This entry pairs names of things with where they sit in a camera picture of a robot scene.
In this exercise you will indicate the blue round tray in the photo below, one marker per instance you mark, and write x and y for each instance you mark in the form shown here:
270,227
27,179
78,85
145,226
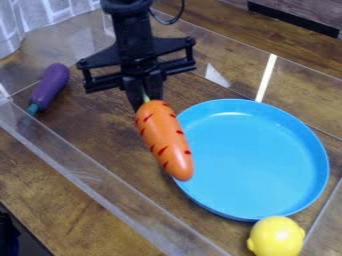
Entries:
261,163

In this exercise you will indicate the yellow toy lemon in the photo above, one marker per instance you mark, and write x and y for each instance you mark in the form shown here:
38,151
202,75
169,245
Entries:
276,236

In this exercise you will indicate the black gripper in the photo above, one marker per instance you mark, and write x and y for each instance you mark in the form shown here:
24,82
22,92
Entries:
138,56

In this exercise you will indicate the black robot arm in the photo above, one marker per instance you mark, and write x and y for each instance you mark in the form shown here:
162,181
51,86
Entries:
130,8

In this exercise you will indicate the orange toy carrot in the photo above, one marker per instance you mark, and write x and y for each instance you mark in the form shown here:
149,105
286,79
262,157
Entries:
162,133

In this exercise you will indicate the purple toy eggplant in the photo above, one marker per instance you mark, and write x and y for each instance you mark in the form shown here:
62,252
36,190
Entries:
53,83

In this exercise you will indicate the clear acrylic enclosure wall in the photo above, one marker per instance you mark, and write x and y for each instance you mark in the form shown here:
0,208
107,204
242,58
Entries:
77,178

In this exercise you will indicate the white curtain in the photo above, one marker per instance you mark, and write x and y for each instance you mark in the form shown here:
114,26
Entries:
26,15

